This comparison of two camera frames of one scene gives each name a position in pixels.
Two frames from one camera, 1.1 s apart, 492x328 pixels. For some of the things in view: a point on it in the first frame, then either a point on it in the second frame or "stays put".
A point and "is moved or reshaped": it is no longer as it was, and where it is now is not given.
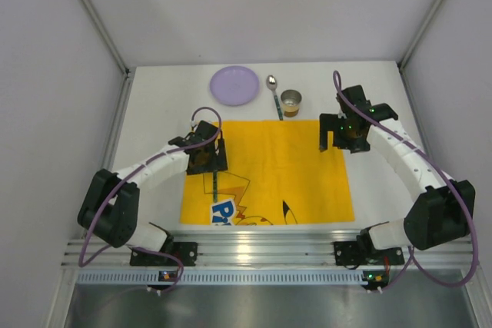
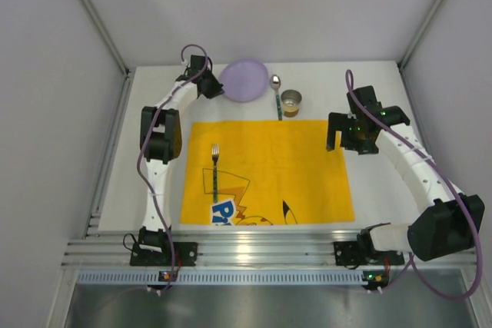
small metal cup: [290, 100] stays put
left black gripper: [220, 155] → [211, 86]
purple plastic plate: [234, 86] is moved or reshaped
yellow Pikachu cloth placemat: [276, 174] stays put
